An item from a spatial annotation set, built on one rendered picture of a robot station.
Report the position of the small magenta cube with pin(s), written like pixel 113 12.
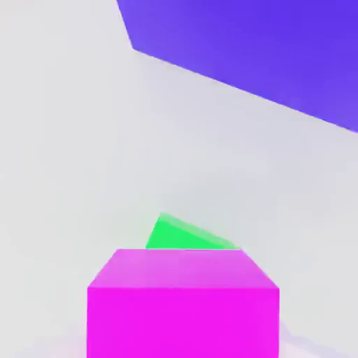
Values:
pixel 183 313

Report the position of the large purple box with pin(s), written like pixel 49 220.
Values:
pixel 251 47

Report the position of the small green cube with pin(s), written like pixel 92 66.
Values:
pixel 174 236

